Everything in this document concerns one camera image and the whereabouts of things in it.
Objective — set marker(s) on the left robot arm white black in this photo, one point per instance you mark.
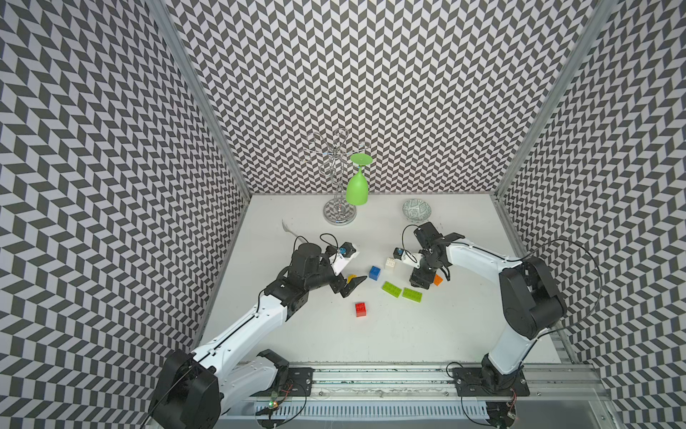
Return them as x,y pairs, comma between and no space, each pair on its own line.
195,388

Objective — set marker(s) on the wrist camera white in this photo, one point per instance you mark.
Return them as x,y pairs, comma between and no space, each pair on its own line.
406,257
342,257

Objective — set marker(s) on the patterned ceramic bowl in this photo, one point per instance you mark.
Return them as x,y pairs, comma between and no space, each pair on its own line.
416,210

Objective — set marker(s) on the aluminium front rail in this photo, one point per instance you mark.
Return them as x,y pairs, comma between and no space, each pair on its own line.
432,381

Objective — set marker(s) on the green lego plate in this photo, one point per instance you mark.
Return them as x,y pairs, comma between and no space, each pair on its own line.
392,289
414,296

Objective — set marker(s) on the red lego brick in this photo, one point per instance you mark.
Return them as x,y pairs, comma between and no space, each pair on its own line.
360,309

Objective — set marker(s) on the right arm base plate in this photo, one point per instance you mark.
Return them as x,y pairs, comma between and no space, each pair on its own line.
487,382

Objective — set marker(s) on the blue lego brick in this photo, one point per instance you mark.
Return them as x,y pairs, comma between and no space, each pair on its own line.
375,273

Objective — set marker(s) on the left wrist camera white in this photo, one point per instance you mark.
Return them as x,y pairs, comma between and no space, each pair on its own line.
342,257

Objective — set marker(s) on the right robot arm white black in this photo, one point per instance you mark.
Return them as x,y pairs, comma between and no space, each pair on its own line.
531,301

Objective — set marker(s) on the chrome glass holder stand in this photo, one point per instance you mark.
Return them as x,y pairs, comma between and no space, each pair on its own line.
335,153

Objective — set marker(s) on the green plastic wine glass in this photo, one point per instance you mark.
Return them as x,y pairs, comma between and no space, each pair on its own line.
358,188

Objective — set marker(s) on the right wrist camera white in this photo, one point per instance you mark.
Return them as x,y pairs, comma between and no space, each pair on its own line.
406,257

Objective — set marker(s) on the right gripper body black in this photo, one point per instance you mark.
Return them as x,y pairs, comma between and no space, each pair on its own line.
426,271

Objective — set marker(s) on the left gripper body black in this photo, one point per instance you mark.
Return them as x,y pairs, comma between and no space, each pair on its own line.
323,276

